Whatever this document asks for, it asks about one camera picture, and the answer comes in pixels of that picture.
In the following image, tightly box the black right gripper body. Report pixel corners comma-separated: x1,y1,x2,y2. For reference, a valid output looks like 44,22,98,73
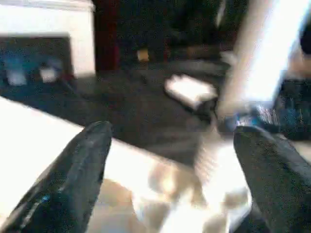
219,80,311,141

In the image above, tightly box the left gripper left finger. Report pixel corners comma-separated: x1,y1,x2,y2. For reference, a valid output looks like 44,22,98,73
0,121,114,233

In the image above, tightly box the white plastic table top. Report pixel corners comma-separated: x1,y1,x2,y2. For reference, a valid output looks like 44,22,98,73
0,96,258,233

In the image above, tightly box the small yellow tag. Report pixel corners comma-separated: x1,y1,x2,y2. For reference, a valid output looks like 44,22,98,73
137,49,150,62

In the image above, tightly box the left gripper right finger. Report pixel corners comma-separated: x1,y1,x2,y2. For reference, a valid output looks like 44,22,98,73
234,125,311,233

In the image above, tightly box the black plastic mat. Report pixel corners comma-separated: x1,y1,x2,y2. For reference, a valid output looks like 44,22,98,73
0,58,311,166

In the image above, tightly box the white cabinet with glass doors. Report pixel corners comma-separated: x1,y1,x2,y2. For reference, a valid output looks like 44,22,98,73
0,0,96,88

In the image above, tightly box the white plastic table leg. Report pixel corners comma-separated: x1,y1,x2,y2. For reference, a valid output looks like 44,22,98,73
194,0,303,181

